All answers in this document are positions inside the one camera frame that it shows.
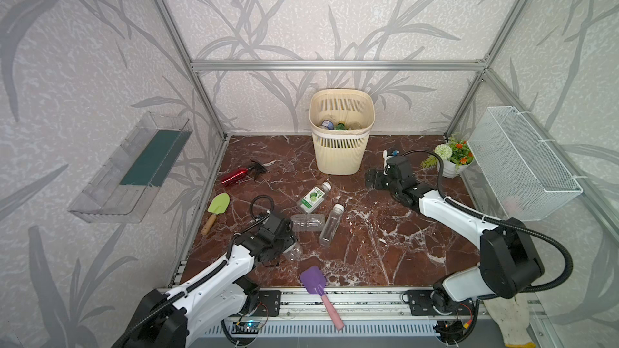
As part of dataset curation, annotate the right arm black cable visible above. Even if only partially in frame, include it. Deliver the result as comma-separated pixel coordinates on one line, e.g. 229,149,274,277
400,149,575,294

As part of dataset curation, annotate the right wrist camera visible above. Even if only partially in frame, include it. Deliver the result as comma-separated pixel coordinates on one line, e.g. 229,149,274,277
383,148,400,168

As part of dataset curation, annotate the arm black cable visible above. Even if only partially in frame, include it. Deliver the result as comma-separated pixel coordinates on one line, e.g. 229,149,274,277
400,149,575,294
113,194,276,348

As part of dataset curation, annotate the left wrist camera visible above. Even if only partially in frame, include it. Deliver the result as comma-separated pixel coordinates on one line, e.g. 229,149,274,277
256,212,272,227

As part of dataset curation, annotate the orange label bottle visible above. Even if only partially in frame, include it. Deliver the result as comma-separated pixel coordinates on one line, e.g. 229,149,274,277
283,243,303,262

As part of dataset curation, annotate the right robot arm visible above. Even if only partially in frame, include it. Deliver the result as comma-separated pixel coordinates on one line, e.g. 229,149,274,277
365,156,545,302

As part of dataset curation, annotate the clear crushed bottle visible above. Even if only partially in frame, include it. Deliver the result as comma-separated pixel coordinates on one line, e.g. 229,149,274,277
290,214,326,232

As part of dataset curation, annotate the blue cap water bottle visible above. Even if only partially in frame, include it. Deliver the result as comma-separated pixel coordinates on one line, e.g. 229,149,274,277
321,120,335,131

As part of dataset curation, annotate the white work glove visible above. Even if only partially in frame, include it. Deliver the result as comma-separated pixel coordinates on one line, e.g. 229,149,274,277
484,294,536,348

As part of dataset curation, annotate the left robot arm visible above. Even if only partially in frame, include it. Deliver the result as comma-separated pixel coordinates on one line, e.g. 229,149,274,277
113,213,298,347

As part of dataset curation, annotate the purple spatula pink handle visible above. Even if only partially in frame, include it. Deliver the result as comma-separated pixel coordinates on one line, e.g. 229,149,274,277
300,266,345,331

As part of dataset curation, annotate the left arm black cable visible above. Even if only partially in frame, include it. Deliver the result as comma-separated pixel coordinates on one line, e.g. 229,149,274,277
113,194,276,348

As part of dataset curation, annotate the potted artificial flower plant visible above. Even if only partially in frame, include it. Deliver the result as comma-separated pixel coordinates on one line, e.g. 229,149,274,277
433,137,475,178

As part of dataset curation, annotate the clear acrylic wall shelf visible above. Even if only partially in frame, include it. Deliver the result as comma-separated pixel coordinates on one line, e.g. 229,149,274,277
68,112,193,224

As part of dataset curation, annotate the cream ribbed waste bin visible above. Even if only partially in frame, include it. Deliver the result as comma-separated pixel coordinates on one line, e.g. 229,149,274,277
309,89,376,176

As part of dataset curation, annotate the lime drink square bottle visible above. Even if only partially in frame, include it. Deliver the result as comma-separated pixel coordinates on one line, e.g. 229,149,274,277
298,181,332,214

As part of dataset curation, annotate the slim clear bottle white cap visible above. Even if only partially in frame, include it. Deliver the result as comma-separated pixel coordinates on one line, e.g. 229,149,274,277
319,204,344,247

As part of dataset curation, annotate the small circuit board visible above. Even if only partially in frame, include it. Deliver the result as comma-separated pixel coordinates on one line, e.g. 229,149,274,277
230,317,268,336

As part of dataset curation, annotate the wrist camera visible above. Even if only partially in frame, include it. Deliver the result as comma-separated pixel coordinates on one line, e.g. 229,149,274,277
256,212,272,227
383,148,400,168

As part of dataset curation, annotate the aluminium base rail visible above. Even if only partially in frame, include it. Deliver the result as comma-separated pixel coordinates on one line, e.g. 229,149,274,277
139,286,547,339

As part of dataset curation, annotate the green scraper wooden handle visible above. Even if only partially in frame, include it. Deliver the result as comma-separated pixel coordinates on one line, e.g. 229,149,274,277
201,193,231,236

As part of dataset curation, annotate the white wire mesh basket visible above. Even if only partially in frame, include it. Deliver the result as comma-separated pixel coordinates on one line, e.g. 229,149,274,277
468,106,583,222

